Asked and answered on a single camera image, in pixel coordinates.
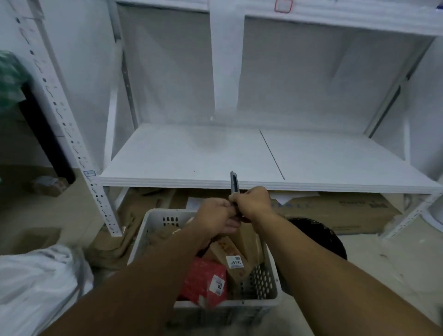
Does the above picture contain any person's left hand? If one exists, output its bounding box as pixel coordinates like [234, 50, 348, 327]
[192, 198, 242, 237]

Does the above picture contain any person's right hand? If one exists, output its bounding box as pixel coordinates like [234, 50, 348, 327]
[229, 186, 278, 223]

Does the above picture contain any dark utility knife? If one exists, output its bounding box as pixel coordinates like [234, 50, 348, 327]
[230, 171, 250, 224]

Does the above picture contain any person's left forearm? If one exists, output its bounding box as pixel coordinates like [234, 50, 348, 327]
[40, 218, 222, 336]

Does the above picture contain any person's right forearm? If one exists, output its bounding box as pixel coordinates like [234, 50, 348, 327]
[248, 212, 443, 336]

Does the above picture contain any brown cardboard box with label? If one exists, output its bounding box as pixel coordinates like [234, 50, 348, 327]
[201, 223, 265, 295]

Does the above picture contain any red cardboard box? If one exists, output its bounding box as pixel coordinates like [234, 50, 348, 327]
[177, 256, 229, 309]

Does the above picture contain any white plastic crate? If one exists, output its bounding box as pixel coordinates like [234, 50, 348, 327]
[127, 208, 281, 326]

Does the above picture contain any black round bin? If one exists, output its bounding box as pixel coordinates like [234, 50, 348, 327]
[280, 217, 348, 295]

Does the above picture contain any white metal shelving rack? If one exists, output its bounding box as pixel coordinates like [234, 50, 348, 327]
[7, 0, 443, 239]

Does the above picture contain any flattened brown cardboard box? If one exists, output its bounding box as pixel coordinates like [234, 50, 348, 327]
[270, 191, 404, 236]

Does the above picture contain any torn brown cardboard sheet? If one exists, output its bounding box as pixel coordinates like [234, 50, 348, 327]
[85, 187, 189, 270]

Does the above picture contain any black table leg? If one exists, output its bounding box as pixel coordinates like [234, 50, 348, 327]
[19, 83, 77, 185]

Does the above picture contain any white plastic bag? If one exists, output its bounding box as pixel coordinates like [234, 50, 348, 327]
[0, 244, 95, 336]

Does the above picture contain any green plastic bag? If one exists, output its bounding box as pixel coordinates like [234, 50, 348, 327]
[0, 50, 33, 115]

